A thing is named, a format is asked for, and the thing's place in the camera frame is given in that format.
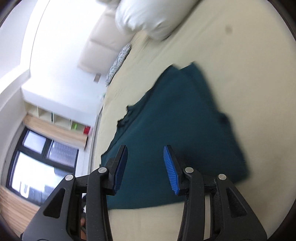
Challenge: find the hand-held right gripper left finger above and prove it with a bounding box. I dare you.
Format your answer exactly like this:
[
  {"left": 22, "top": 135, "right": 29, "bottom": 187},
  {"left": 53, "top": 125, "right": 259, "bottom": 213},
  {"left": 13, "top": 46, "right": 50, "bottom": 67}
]
[{"left": 21, "top": 145, "right": 128, "bottom": 241}]

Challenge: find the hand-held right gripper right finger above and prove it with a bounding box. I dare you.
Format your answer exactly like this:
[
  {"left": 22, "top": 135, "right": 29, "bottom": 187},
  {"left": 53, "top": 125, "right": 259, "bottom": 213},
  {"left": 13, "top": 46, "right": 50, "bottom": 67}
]
[{"left": 163, "top": 145, "right": 269, "bottom": 241}]

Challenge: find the dark green sweater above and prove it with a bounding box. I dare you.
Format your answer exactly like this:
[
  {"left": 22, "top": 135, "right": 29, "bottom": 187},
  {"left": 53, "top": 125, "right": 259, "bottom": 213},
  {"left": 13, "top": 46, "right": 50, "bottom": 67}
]
[{"left": 100, "top": 61, "right": 249, "bottom": 210}]

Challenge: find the beige curtain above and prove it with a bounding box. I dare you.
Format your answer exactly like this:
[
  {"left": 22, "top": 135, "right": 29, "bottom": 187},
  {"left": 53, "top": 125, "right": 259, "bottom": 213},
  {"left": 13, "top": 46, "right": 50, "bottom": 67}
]
[{"left": 23, "top": 113, "right": 89, "bottom": 149}]

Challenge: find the black framed window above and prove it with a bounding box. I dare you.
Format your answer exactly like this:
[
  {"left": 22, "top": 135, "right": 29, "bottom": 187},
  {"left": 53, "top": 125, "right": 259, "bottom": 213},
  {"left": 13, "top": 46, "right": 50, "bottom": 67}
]
[{"left": 5, "top": 128, "right": 80, "bottom": 205}]

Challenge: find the cream open shelf unit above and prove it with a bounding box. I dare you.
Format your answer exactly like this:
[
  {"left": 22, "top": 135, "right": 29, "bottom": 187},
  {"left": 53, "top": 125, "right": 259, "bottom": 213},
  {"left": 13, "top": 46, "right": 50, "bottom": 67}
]
[{"left": 24, "top": 101, "right": 93, "bottom": 137}]

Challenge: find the zebra print pillow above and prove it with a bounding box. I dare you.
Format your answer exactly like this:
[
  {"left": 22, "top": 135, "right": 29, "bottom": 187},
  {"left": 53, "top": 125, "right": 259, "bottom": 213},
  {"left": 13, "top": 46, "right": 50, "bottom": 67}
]
[{"left": 106, "top": 44, "right": 132, "bottom": 87}]

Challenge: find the beige padded headboard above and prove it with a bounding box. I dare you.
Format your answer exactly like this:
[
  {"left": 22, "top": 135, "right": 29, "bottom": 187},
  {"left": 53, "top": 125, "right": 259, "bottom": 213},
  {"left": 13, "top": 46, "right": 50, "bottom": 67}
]
[{"left": 77, "top": 5, "right": 132, "bottom": 76}]

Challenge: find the bed with beige sheet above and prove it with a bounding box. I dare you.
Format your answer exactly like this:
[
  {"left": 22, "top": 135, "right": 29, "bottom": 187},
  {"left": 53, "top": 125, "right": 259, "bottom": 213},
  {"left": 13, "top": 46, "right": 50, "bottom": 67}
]
[{"left": 88, "top": 0, "right": 294, "bottom": 241}]

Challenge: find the white folded duvet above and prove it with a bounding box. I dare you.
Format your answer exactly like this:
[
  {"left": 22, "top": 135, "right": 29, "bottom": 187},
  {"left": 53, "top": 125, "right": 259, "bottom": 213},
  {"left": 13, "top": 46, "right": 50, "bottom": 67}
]
[{"left": 96, "top": 0, "right": 199, "bottom": 42}]

